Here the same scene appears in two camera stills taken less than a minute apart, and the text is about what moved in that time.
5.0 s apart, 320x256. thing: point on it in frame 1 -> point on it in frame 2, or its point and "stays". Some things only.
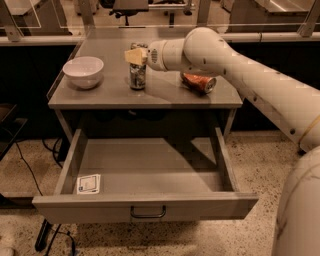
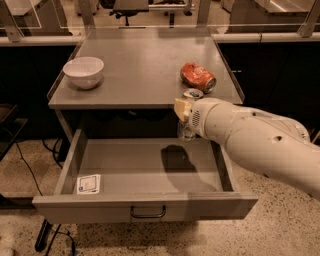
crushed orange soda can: (203, 84) stays
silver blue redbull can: (137, 71) -> (185, 129)
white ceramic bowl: (84, 72) stays
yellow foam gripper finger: (137, 56) -> (182, 108)
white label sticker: (88, 184) stays
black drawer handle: (132, 211) stays
